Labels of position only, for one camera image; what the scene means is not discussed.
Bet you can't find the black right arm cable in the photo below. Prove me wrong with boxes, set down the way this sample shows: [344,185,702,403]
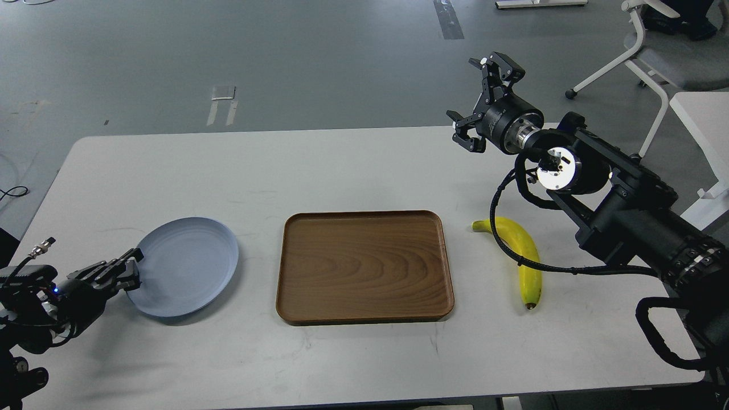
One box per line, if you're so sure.
[490,154,661,278]

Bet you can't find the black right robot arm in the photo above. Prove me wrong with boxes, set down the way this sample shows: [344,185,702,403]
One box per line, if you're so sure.
[446,52,727,390]

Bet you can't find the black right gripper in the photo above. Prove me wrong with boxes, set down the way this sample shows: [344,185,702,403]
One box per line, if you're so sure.
[446,52,544,155]

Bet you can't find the white side table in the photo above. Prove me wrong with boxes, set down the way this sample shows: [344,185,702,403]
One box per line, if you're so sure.
[669,91,728,230]

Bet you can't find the blue round plate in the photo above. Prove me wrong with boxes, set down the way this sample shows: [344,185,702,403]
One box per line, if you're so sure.
[126,217,240,318]

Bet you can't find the white grey office chair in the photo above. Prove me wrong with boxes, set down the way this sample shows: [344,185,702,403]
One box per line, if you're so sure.
[565,1,728,158]

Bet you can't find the yellow banana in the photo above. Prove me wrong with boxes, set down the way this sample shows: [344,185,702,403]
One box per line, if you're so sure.
[494,217,542,310]

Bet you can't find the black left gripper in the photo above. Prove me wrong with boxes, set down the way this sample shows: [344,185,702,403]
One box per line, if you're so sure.
[53,248,144,340]

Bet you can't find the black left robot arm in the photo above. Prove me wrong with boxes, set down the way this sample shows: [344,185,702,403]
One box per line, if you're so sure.
[1,237,144,409]

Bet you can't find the brown wooden tray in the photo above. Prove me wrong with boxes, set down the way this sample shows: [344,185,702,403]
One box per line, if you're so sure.
[276,210,455,325]

